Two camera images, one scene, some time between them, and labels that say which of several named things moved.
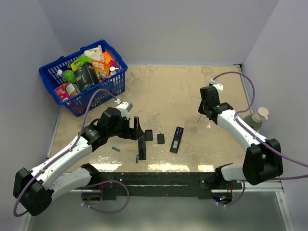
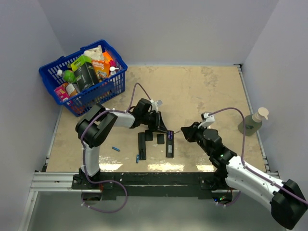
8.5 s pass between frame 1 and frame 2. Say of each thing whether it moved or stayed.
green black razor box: stayed
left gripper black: moved
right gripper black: moved
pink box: stayed
